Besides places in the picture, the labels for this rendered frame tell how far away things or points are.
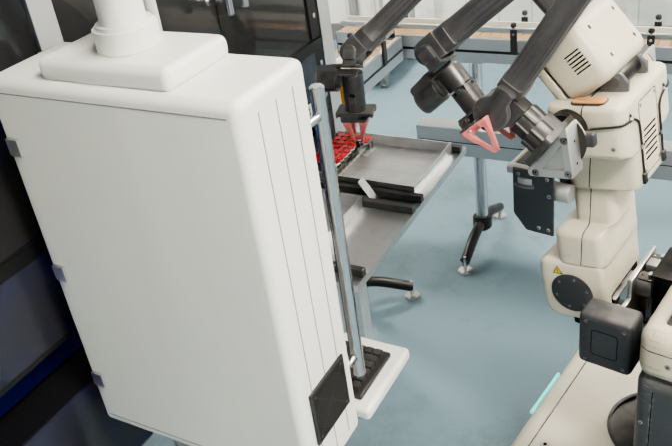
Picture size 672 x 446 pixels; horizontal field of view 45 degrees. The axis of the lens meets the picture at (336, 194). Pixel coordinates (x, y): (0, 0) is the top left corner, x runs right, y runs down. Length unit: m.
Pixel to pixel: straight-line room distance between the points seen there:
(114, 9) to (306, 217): 0.42
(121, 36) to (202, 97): 0.17
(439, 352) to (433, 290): 0.37
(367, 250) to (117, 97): 0.90
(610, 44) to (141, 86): 0.99
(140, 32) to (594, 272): 1.20
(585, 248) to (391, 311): 1.36
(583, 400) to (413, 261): 1.25
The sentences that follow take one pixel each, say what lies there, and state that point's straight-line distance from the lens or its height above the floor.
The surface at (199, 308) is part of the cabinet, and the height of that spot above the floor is 1.17.
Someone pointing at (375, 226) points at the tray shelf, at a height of 0.88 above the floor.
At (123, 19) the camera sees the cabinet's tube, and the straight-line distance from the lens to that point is 1.24.
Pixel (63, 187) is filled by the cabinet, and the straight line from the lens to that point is 1.40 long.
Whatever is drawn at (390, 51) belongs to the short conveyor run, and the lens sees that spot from 3.04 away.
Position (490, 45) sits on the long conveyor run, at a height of 0.91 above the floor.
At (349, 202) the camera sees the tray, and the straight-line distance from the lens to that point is 2.11.
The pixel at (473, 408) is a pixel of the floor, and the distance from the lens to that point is 2.76.
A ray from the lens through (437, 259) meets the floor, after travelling 3.42.
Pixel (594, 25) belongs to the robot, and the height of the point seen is 1.37.
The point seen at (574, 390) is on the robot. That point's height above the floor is 0.28.
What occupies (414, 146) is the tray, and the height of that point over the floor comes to 0.89.
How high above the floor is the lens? 1.95
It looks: 29 degrees down
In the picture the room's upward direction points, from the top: 8 degrees counter-clockwise
